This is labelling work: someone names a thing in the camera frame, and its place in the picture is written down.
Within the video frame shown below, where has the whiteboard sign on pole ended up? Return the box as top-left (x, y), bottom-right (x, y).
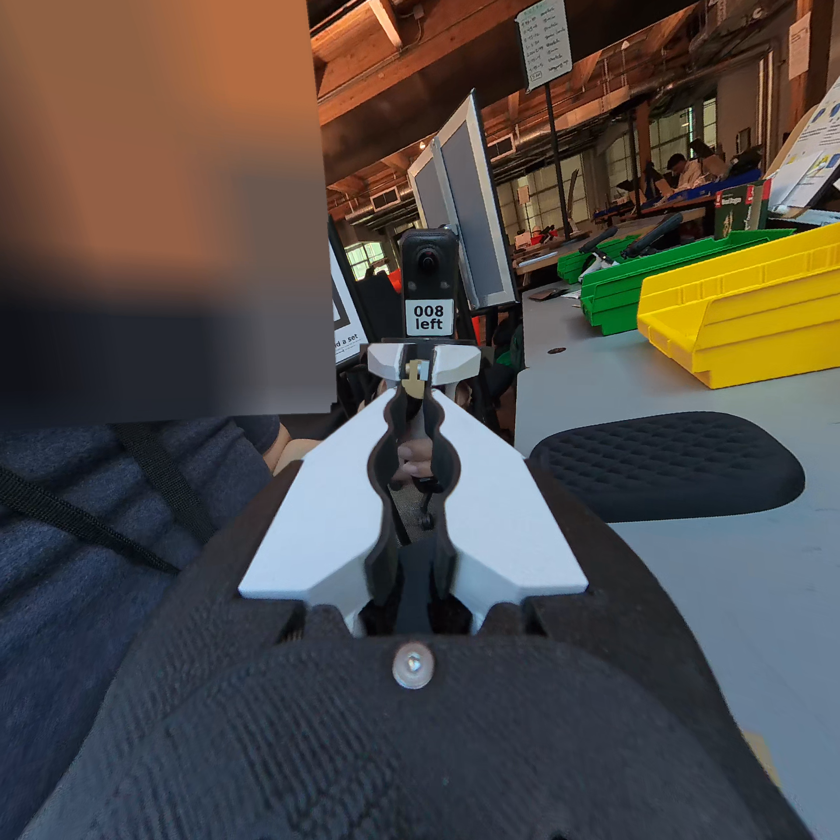
top-left (515, 0), bottom-right (575, 227)

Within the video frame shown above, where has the yellow plastic bin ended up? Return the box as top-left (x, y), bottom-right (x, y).
top-left (637, 223), bottom-right (840, 389)

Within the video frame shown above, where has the white paper notice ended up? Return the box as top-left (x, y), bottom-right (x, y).
top-left (787, 13), bottom-right (813, 81)

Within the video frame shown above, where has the black wrist rest pad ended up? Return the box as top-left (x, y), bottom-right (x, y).
top-left (529, 411), bottom-right (806, 524)

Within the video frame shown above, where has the person's navy shirt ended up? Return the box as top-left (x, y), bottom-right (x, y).
top-left (0, 413), bottom-right (283, 840)

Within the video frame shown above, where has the white printed poster board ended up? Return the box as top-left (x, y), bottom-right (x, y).
top-left (764, 75), bottom-right (840, 214)

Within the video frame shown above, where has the person's left forearm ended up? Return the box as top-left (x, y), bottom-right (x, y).
top-left (266, 423), bottom-right (322, 476)

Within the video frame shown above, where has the large white framed display panel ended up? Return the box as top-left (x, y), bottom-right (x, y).
top-left (433, 92), bottom-right (521, 311)

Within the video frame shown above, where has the black framed marker sign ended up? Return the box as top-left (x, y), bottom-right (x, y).
top-left (327, 217), bottom-right (370, 368)

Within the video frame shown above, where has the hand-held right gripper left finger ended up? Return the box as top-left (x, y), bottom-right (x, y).
top-left (238, 387), bottom-right (403, 637)

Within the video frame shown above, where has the person's left hand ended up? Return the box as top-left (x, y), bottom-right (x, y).
top-left (394, 438), bottom-right (437, 483)

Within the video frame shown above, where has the small green plastic bin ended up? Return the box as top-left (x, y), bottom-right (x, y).
top-left (556, 235), bottom-right (641, 284)

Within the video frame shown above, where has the black shoulder strap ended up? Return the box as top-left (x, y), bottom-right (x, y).
top-left (0, 423), bottom-right (217, 575)

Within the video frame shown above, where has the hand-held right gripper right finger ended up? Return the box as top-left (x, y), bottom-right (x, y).
top-left (423, 387), bottom-right (589, 636)

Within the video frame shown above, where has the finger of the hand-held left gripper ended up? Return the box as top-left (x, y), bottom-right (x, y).
top-left (366, 344), bottom-right (409, 388)
top-left (430, 344), bottom-right (481, 389)

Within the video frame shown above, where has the large green plastic bin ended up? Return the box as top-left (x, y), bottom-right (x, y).
top-left (581, 228), bottom-right (798, 337)

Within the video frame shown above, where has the dark green lego box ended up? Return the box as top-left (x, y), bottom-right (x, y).
top-left (714, 180), bottom-right (772, 238)

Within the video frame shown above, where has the small white framed display panel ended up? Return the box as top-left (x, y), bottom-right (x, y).
top-left (407, 141), bottom-right (454, 231)

